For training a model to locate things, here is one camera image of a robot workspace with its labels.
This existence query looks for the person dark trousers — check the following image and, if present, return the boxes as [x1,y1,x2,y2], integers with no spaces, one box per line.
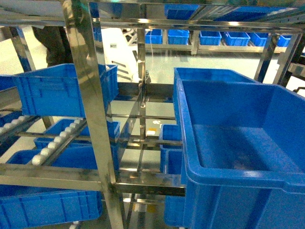
[32,26,73,67]

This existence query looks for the stainless steel roller shelf rack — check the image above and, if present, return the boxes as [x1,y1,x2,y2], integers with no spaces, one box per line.
[0,0,305,229]

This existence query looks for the large blue target bin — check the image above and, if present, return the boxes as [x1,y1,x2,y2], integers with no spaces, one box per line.
[176,80,305,229]

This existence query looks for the blue bin lower left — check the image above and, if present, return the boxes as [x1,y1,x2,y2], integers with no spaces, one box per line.
[0,185,102,229]

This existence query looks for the blue bin at left shelf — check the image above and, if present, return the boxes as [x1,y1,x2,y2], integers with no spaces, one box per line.
[0,63,119,118]

